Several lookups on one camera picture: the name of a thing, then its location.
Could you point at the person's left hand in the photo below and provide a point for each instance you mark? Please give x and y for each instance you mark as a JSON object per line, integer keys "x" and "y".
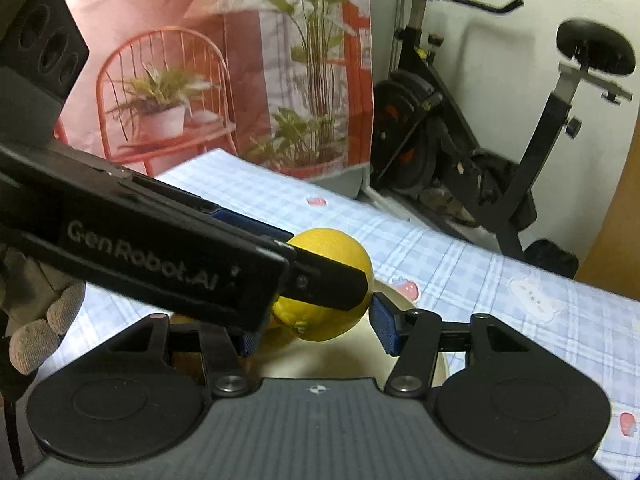
{"x": 35, "y": 345}

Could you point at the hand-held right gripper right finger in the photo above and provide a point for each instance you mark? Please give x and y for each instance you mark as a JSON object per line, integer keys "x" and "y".
{"x": 385, "y": 325}

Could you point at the black exercise bike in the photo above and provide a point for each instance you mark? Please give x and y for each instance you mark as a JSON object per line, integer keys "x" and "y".
{"x": 450, "y": 125}

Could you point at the printed room backdrop cloth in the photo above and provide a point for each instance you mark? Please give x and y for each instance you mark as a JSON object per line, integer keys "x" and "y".
{"x": 200, "y": 0}

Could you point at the wooden door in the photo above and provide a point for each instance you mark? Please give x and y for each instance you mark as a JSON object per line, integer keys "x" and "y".
{"x": 620, "y": 240}

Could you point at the blue plaid tablecloth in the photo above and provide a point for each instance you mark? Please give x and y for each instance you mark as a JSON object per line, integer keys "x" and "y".
{"x": 500, "y": 280}

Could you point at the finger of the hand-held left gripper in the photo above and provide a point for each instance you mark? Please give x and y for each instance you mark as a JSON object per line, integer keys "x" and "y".
{"x": 250, "y": 225}
{"x": 330, "y": 282}

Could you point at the beige round plate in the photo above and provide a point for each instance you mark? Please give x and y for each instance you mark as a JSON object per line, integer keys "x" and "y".
{"x": 325, "y": 360}

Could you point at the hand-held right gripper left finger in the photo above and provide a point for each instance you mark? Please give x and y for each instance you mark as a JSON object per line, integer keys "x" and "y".
{"x": 247, "y": 345}

